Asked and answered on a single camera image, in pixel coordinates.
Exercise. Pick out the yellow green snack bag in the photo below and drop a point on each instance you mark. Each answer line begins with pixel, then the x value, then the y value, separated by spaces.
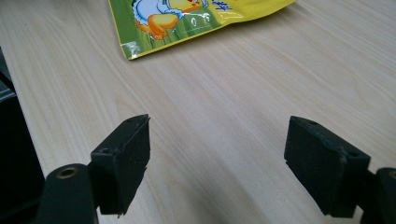
pixel 174 25

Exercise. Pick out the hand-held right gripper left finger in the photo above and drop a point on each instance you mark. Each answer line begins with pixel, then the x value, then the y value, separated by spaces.
pixel 123 168

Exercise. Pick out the dark cloth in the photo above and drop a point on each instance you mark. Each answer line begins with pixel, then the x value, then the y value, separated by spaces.
pixel 14 149

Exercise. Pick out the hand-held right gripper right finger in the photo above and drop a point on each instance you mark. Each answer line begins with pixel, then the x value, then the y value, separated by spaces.
pixel 323 168

